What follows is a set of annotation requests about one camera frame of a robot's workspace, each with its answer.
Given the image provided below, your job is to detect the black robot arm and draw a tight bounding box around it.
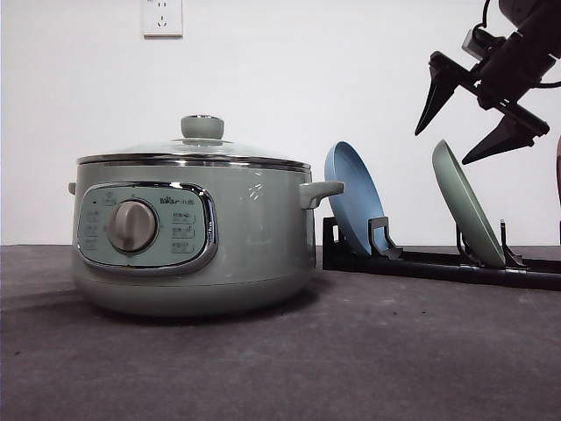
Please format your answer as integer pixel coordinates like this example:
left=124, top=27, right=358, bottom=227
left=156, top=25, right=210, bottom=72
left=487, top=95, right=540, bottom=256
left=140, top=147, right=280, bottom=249
left=415, top=0, right=561, bottom=164

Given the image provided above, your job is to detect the white wall socket left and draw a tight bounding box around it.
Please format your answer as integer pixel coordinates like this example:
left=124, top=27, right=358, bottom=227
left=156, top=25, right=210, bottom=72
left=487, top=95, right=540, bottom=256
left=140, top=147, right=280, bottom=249
left=140, top=0, right=184, bottom=41

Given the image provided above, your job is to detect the blue plate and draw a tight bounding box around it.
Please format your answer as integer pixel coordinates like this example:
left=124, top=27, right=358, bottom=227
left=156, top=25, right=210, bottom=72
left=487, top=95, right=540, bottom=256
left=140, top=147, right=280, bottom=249
left=324, top=141, right=387, bottom=254

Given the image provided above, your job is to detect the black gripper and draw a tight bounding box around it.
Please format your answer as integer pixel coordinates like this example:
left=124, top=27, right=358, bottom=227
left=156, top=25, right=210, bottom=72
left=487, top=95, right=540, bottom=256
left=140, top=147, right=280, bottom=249
left=415, top=32, right=555, bottom=166

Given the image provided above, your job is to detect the green plate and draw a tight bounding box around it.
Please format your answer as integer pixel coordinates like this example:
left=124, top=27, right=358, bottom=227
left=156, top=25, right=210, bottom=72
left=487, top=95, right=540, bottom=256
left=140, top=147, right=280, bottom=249
left=431, top=139, right=506, bottom=268

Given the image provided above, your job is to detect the black plate rack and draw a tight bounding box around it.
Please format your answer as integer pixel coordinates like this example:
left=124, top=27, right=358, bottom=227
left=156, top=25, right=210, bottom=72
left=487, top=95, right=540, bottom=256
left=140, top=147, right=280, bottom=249
left=323, top=217, right=561, bottom=291

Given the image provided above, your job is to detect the glass lid with green knob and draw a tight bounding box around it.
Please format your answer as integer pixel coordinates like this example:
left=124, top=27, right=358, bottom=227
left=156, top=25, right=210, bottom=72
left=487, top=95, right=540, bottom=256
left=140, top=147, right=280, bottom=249
left=77, top=114, right=311, bottom=171

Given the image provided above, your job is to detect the green electric steamer pot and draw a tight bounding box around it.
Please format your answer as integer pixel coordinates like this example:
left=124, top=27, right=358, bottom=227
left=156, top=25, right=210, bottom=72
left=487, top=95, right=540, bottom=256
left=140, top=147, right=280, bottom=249
left=67, top=163, right=344, bottom=318

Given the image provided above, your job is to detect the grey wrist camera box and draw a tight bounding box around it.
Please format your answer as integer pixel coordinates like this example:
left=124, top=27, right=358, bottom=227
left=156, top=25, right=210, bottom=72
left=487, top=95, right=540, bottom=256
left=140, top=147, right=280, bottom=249
left=461, top=28, right=499, bottom=68

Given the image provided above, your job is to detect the maroon plate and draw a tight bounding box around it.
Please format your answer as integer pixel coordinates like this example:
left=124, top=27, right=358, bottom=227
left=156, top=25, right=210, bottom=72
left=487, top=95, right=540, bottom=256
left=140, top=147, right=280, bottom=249
left=556, top=133, right=561, bottom=216

